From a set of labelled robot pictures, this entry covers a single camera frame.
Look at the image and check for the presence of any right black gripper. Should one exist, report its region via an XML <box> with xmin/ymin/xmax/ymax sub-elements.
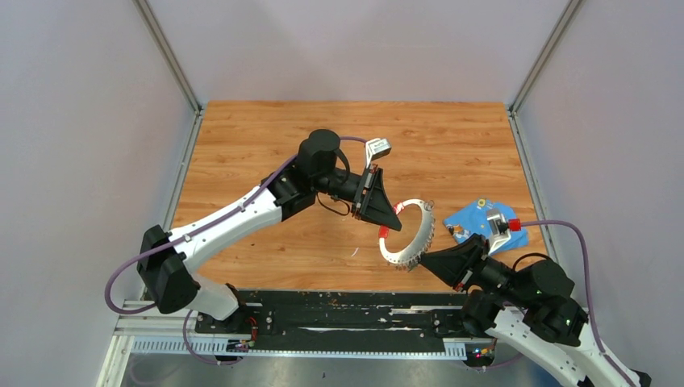
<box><xmin>415</xmin><ymin>231</ymin><xmax>532</xmax><ymax>308</ymax></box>

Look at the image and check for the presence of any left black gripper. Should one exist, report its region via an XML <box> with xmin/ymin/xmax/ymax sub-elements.
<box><xmin>313</xmin><ymin>164</ymin><xmax>401</xmax><ymax>231</ymax></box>

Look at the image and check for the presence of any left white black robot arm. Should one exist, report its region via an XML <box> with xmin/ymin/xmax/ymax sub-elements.
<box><xmin>136</xmin><ymin>129</ymin><xmax>402</xmax><ymax>333</ymax></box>

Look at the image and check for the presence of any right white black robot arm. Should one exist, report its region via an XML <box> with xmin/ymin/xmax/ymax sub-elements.
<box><xmin>419</xmin><ymin>235</ymin><xmax>652</xmax><ymax>386</ymax></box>

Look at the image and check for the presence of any blue patterned pouch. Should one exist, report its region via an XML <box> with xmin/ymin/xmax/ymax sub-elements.
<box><xmin>443</xmin><ymin>198</ymin><xmax>529</xmax><ymax>255</ymax></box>

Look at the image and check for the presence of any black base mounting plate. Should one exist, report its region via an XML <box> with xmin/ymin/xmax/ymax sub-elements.
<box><xmin>191</xmin><ymin>289</ymin><xmax>495</xmax><ymax>356</ymax></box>

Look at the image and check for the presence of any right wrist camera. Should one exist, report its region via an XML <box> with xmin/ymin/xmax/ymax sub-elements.
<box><xmin>486</xmin><ymin>208</ymin><xmax>512</xmax><ymax>255</ymax></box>

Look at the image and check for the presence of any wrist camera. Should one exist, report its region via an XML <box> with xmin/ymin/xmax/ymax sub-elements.
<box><xmin>365</xmin><ymin>138</ymin><xmax>392</xmax><ymax>168</ymax></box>
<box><xmin>486</xmin><ymin>208</ymin><xmax>512</xmax><ymax>255</ymax></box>

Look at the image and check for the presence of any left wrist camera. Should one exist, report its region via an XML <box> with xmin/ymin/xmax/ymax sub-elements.
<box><xmin>365</xmin><ymin>138</ymin><xmax>392</xmax><ymax>168</ymax></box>

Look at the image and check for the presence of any white slotted cable duct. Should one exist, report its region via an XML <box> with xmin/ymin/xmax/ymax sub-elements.
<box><xmin>131</xmin><ymin>339</ymin><xmax>468</xmax><ymax>360</ymax></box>

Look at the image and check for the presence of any aluminium frame rail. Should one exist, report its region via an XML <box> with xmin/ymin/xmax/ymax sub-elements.
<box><xmin>114</xmin><ymin>300</ymin><xmax>602</xmax><ymax>345</ymax></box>

